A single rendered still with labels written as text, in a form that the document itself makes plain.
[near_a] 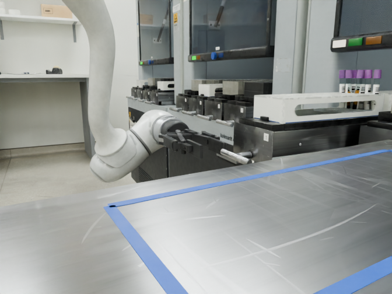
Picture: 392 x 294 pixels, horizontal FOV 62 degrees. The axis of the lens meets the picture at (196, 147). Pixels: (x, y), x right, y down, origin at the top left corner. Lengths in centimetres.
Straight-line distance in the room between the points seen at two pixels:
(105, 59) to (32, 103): 324
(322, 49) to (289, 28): 15
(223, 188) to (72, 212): 12
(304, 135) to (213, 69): 107
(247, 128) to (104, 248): 53
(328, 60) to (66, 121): 348
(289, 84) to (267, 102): 36
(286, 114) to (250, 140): 9
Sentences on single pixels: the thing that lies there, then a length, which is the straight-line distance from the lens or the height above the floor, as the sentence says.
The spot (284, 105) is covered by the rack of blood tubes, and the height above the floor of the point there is 85.
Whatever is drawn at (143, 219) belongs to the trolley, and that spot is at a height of 82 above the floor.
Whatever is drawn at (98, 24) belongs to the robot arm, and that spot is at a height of 102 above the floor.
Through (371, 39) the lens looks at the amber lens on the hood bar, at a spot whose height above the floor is 98.
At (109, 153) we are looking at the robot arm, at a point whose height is 70.
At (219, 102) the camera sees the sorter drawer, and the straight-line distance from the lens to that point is 120.
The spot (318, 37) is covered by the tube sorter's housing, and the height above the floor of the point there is 100.
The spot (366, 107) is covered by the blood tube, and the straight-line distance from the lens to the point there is 86.
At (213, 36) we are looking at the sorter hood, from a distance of 141.
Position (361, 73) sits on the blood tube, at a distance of 86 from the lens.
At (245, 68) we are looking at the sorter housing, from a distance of 178.
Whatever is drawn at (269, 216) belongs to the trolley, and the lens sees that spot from 22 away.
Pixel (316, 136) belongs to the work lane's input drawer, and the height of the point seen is 79.
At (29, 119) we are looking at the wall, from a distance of 407.
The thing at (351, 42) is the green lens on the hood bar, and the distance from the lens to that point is 85.
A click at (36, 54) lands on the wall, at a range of 404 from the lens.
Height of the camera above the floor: 91
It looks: 13 degrees down
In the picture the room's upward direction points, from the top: straight up
